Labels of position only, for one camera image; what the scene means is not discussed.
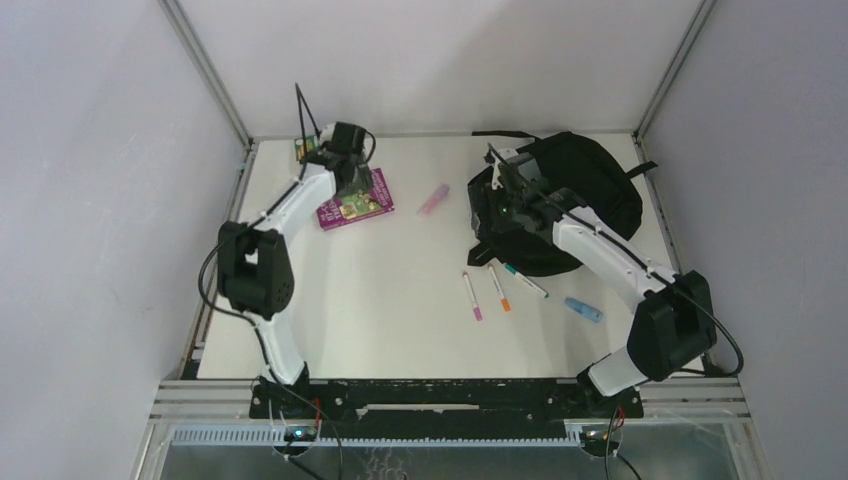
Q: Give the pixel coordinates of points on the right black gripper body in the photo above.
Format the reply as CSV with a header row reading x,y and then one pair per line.
x,y
503,208

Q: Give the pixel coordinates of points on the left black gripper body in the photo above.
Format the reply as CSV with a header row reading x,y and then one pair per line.
x,y
361,178

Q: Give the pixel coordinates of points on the black student backpack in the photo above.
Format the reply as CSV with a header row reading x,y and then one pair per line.
x,y
596,180

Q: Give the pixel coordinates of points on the green cover book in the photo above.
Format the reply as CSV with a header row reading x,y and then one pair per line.
x,y
303,146

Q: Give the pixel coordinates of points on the purple cover book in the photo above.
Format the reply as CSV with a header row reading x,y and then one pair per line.
x,y
359,206

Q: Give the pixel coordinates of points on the blue correction tape dispenser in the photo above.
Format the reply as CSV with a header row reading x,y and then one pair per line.
x,y
585,310

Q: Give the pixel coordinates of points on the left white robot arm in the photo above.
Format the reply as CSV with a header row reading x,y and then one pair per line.
x,y
254,268

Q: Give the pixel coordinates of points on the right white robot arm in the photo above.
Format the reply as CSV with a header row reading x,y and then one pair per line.
x,y
672,315

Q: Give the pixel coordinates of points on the teal capped marker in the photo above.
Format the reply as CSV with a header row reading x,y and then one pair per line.
x,y
527,281

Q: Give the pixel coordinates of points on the orange capped marker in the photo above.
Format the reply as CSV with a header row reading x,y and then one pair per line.
x,y
506,306

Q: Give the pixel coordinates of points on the pink capped marker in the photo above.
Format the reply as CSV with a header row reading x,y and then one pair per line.
x,y
472,297

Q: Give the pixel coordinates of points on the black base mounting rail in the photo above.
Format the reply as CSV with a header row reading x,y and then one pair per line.
x,y
406,407

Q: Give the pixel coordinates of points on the white slotted cable duct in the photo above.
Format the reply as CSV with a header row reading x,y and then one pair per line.
x,y
296,436

